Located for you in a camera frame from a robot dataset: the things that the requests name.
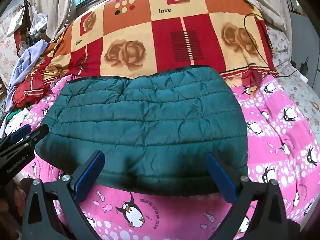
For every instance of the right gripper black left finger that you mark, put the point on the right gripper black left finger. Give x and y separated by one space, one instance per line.
52 209

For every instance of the dark green puffer jacket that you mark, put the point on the dark green puffer jacket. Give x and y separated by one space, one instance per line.
155 131

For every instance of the lavender garment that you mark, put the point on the lavender garment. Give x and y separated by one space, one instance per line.
22 68

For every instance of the green garment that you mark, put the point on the green garment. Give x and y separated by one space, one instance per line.
13 113

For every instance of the red orange rose blanket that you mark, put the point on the red orange rose blanket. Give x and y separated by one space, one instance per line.
131 38

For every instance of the white patterned cloth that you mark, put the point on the white patterned cloth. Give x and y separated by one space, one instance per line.
15 123

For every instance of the person's left hand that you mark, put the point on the person's left hand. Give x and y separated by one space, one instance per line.
12 209

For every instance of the floral bed sheet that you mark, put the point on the floral bed sheet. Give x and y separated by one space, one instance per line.
297 89

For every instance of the black charger adapter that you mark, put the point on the black charger adapter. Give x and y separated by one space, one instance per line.
303 69

